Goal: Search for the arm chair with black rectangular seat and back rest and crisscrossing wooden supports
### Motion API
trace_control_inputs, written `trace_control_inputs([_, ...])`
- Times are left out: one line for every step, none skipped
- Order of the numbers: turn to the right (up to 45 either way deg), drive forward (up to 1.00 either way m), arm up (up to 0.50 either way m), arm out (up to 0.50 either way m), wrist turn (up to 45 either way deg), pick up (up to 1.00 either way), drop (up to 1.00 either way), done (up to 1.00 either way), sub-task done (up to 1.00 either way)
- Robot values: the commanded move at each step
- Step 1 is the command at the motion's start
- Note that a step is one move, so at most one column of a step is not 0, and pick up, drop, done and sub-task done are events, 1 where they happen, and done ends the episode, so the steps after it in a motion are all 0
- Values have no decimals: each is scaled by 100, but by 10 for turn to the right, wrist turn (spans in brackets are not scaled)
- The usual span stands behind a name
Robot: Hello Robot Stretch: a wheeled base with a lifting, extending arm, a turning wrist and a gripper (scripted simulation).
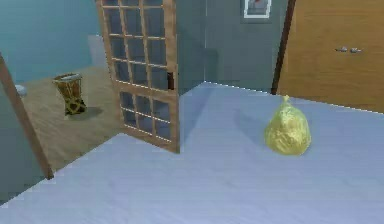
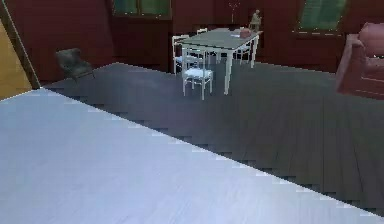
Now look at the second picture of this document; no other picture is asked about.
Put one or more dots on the white dining chair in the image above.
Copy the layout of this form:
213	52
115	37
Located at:
180	58
246	48
197	74
201	31

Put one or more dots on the white dining table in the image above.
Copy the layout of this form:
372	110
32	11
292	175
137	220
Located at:
220	39

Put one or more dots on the red pot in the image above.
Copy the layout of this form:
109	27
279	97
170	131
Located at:
245	32

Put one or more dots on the tan figurine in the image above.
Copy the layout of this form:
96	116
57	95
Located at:
255	20

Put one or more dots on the green window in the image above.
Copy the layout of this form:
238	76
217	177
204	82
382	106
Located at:
141	7
320	15

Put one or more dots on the red sofa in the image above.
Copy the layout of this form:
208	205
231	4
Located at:
365	63

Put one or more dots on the yellow room door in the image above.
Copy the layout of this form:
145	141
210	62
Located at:
11	63

